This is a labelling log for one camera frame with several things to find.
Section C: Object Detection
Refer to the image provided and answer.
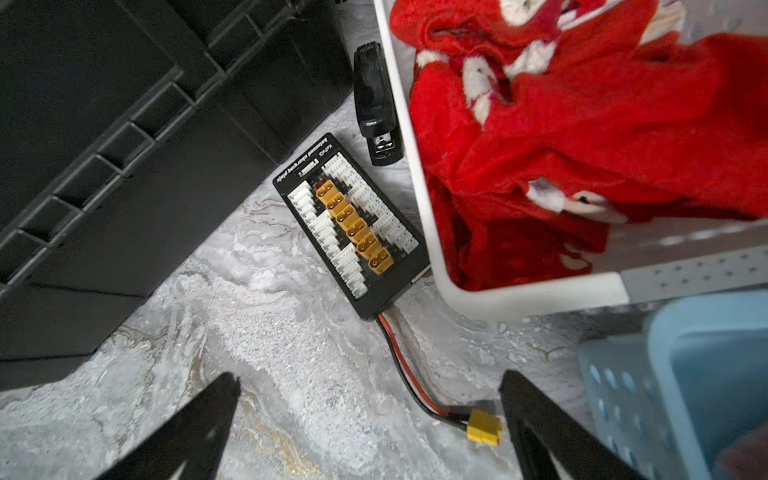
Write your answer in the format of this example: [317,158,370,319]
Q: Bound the black stapler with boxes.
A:
[353,41,404,166]

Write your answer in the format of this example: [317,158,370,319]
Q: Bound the black board yellow connectors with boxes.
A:
[273,133,430,320]

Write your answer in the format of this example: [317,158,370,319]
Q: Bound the white perforated plastic basket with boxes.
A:
[374,1,767,321]

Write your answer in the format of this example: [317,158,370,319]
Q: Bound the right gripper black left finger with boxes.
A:
[99,372,241,479]

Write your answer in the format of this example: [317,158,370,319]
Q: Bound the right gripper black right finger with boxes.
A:
[499,370,642,479]

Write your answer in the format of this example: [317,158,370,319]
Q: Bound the red black cable yellow plug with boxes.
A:
[375,313,503,447]

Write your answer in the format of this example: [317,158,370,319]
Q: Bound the black toolbox yellow handle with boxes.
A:
[1,1,352,390]

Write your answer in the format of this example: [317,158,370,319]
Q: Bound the red santa sock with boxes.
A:
[389,1,767,291]

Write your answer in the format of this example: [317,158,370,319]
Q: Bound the right light blue basket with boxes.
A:
[577,290,767,479]

